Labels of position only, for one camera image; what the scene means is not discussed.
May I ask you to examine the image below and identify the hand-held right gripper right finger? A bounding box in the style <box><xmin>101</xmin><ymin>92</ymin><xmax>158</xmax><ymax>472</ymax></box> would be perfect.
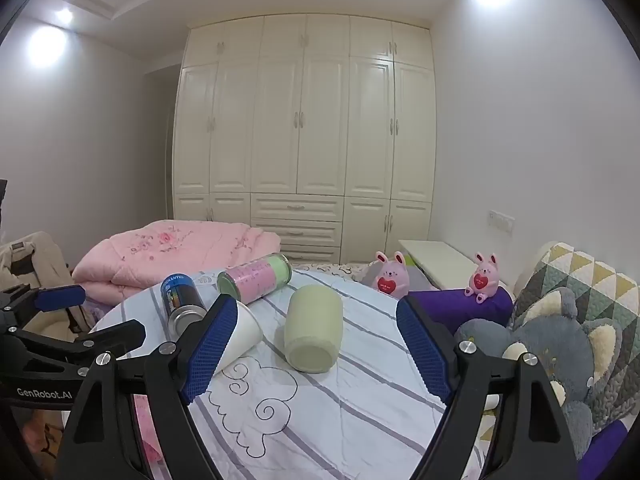
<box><xmin>396</xmin><ymin>294</ymin><xmax>581</xmax><ymax>480</ymax></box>

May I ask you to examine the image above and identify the light green cup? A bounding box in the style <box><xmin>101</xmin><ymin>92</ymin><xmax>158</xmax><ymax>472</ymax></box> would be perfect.
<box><xmin>283</xmin><ymin>284</ymin><xmax>344</xmax><ymax>374</ymax></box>

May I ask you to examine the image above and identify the cream wardrobe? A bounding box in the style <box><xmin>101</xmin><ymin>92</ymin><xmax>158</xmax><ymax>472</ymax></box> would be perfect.
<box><xmin>172</xmin><ymin>13</ymin><xmax>437</xmax><ymax>265</ymax></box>

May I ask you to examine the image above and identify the blue metal can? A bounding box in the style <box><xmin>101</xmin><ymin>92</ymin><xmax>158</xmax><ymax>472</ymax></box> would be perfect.
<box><xmin>160</xmin><ymin>272</ymin><xmax>208</xmax><ymax>337</ymax></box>

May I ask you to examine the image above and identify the purple cloth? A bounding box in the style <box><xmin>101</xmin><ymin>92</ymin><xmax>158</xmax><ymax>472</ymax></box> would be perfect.
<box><xmin>576</xmin><ymin>419</ymin><xmax>632</xmax><ymax>480</ymax></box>

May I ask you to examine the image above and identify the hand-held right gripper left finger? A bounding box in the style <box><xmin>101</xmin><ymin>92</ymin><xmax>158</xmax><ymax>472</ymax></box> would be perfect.
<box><xmin>59</xmin><ymin>294</ymin><xmax>239</xmax><ymax>480</ymax></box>

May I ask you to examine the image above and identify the white paper cup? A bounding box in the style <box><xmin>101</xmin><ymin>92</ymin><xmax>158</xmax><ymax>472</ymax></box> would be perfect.
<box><xmin>216</xmin><ymin>300</ymin><xmax>264</xmax><ymax>374</ymax></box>

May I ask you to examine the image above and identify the beige jacket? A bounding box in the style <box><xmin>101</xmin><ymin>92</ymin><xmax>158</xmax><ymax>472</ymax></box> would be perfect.
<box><xmin>0</xmin><ymin>231</ymin><xmax>89</xmax><ymax>335</ymax></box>

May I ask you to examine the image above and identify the white striped bed sheet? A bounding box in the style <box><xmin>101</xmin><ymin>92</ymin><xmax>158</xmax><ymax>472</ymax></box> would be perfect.
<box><xmin>87</xmin><ymin>264</ymin><xmax>501</xmax><ymax>480</ymax></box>

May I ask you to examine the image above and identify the pink floral quilt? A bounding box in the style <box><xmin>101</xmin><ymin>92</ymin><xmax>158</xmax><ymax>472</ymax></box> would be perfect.
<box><xmin>72</xmin><ymin>219</ymin><xmax>284</xmax><ymax>307</ymax></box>

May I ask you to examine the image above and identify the white wall socket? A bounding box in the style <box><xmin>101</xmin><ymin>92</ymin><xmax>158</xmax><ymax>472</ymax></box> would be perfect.
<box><xmin>488</xmin><ymin>209</ymin><xmax>516</xmax><ymax>232</ymax></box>

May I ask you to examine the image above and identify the purple cushion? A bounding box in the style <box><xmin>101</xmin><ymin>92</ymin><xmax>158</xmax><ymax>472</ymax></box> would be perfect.
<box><xmin>406</xmin><ymin>287</ymin><xmax>515</xmax><ymax>337</ymax></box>

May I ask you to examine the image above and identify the pink bunny plush toy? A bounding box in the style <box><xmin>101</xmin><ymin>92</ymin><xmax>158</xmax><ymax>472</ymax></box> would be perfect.
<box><xmin>464</xmin><ymin>251</ymin><xmax>501</xmax><ymax>304</ymax></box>
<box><xmin>366</xmin><ymin>251</ymin><xmax>412</xmax><ymax>295</ymax></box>

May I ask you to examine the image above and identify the pink and green can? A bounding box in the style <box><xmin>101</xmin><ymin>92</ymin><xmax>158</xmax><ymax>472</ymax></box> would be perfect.
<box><xmin>217</xmin><ymin>253</ymin><xmax>293</xmax><ymax>306</ymax></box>

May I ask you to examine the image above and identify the white board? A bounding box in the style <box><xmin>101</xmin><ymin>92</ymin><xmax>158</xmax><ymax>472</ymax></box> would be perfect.
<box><xmin>398</xmin><ymin>239</ymin><xmax>482</xmax><ymax>292</ymax></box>

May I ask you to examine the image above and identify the grey plush toy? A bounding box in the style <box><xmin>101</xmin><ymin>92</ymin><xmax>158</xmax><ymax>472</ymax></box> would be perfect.
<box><xmin>453</xmin><ymin>287</ymin><xmax>640</xmax><ymax>461</ymax></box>

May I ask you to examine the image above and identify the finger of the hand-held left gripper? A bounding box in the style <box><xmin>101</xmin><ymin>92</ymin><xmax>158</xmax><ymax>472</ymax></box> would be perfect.
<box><xmin>10</xmin><ymin>318</ymin><xmax>147</xmax><ymax>369</ymax></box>
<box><xmin>0</xmin><ymin>283</ymin><xmax>87</xmax><ymax>332</ymax></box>

